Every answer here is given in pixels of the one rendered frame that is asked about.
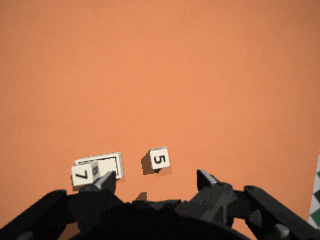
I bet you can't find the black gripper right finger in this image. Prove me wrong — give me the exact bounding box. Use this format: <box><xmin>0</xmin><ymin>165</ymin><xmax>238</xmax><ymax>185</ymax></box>
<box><xmin>173</xmin><ymin>169</ymin><xmax>320</xmax><ymax>240</ymax></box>

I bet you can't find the white number cube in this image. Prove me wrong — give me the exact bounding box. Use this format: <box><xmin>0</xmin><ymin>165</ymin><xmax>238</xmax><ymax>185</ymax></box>
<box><xmin>71</xmin><ymin>160</ymin><xmax>100</xmax><ymax>186</ymax></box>
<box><xmin>150</xmin><ymin>147</ymin><xmax>170</xmax><ymax>170</ymax></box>

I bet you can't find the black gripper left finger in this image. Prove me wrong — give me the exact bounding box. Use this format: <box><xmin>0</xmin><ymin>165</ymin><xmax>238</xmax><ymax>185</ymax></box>
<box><xmin>0</xmin><ymin>171</ymin><xmax>140</xmax><ymax>240</ymax></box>

